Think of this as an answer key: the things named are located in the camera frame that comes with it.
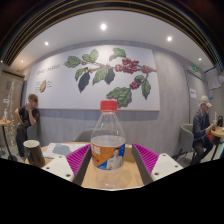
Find small cardboard box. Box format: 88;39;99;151
124;143;137;163

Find person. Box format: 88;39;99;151
191;95;218;165
14;93;41;158

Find blue-grey printed paper sheet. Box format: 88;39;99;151
42;142;88;160

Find white paper notice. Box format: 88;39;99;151
189;87;198;100

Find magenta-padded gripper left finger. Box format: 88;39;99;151
41;143;93;187

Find clear red-capped drink bottle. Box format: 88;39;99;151
90;99;127;190

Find white wall notice board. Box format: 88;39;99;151
204;67;223;91

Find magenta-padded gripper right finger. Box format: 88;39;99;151
130;142;185;186

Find grey upholstered chair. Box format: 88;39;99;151
173;123;196;162
72;128;96;143
26;122;40;142

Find round recessed ceiling lights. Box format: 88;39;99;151
19;22;203;64

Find coffee plant wall mural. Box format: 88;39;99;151
24;44;161;112

